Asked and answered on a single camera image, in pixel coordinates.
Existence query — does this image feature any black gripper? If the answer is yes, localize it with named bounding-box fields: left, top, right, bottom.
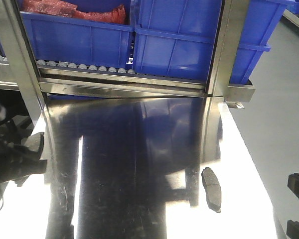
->
left=0, top=135, right=47, bottom=187

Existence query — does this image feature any brake pad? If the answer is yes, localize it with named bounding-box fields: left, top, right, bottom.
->
left=201, top=167, right=222, bottom=213
left=23, top=132, right=44, bottom=153

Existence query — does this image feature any left blue plastic bin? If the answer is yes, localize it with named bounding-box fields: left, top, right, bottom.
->
left=20, top=0, right=136, bottom=68

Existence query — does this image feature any blue plastic bin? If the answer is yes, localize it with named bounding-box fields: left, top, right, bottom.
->
left=20, top=0, right=136, bottom=68
left=133, top=0, right=293, bottom=84

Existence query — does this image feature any red plastic bag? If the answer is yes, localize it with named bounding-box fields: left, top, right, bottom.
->
left=21, top=0, right=127, bottom=25

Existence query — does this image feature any right blue plastic bin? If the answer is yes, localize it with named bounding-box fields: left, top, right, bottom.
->
left=133, top=0, right=293, bottom=84

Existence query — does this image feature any steel roller rack frame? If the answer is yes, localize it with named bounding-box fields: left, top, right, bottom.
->
left=0, top=0, right=255, bottom=121

